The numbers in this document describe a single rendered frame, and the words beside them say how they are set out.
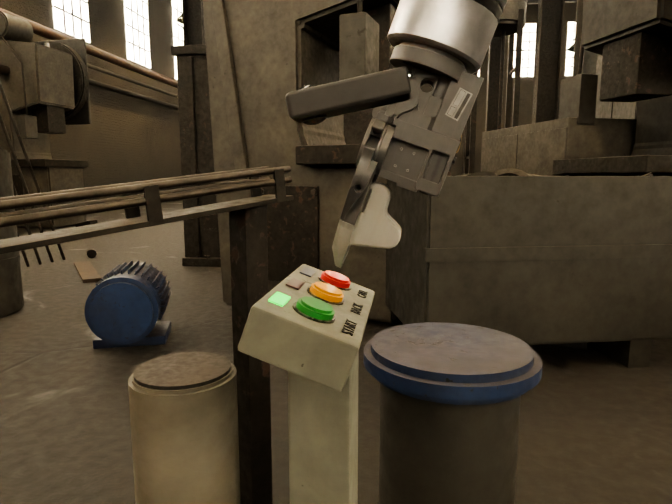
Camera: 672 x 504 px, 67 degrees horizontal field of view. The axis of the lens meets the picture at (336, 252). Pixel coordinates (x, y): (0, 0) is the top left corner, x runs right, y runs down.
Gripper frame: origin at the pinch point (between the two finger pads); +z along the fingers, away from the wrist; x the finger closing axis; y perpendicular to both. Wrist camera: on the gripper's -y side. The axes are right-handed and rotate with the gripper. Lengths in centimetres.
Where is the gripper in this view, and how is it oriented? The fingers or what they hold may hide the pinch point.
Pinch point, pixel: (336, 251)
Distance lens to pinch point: 51.0
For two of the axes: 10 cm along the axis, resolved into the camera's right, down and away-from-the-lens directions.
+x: 1.4, -1.5, 9.8
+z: -3.4, 9.2, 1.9
